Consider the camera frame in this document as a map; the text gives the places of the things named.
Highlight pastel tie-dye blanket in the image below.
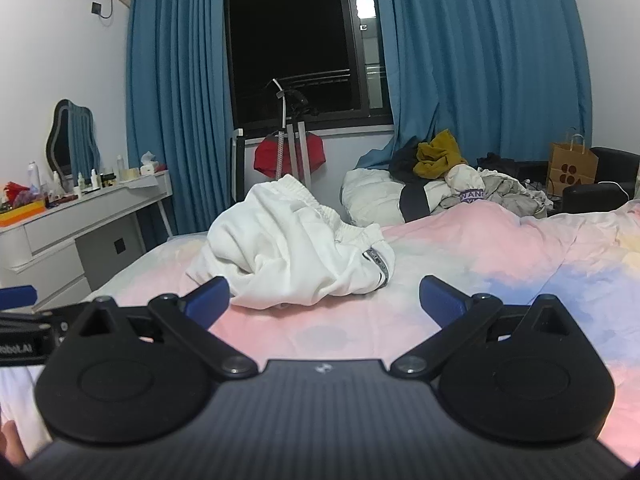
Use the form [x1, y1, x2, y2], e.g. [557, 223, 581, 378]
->
[87, 199, 640, 468]

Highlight grey quilted jacket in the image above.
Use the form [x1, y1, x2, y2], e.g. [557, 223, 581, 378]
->
[440, 165, 554, 219]

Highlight black clothes pile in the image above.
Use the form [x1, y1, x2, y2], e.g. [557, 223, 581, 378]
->
[477, 152, 549, 182]

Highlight dark window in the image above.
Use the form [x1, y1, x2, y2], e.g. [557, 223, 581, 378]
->
[223, 0, 394, 129]

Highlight red cloth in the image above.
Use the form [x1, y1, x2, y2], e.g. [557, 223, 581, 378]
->
[253, 132, 326, 181]

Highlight black wall socket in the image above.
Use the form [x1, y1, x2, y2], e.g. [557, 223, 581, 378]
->
[90, 0, 114, 26]

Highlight wavy black-framed mirror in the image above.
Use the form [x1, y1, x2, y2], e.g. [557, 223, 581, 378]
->
[46, 99, 102, 177]

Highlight brown paper bag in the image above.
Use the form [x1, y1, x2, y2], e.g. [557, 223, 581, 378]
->
[547, 127, 600, 197]

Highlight white garment steamer stand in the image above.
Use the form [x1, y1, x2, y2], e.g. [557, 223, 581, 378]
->
[230, 77, 317, 197]

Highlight white dressing table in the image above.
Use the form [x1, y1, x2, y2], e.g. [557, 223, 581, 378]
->
[0, 170, 174, 311]

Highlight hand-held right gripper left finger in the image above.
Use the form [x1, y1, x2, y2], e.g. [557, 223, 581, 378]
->
[65, 276, 259, 380]

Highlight group of cosmetic bottles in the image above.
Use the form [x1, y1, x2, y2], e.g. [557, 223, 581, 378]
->
[27, 155, 126, 199]

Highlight dark navy cloth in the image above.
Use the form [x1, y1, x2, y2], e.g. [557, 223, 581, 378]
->
[390, 137, 427, 184]

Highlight black armchair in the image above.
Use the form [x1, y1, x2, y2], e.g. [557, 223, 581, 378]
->
[562, 146, 640, 212]

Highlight white pants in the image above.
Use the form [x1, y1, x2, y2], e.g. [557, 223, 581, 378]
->
[186, 174, 396, 310]

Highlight white cloth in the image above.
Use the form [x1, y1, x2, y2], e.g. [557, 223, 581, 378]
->
[0, 364, 53, 457]

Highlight mustard yellow cloth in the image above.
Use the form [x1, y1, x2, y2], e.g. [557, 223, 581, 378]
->
[416, 129, 469, 180]

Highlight blue curtain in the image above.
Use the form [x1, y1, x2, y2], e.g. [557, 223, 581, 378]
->
[125, 0, 236, 261]
[356, 0, 594, 171]

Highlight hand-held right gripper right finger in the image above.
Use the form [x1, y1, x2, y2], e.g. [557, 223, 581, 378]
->
[390, 275, 588, 381]

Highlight white tissue box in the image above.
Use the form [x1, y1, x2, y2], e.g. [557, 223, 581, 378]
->
[140, 151, 169, 176]

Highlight orange box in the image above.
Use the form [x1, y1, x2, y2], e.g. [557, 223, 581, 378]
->
[0, 200, 47, 228]

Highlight person's left hand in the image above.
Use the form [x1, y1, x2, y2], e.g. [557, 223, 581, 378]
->
[0, 419, 30, 463]

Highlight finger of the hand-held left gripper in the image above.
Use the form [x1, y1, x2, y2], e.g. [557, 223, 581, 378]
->
[0, 285, 39, 313]

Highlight white down jacket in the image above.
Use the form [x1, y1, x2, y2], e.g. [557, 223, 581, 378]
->
[341, 165, 482, 227]

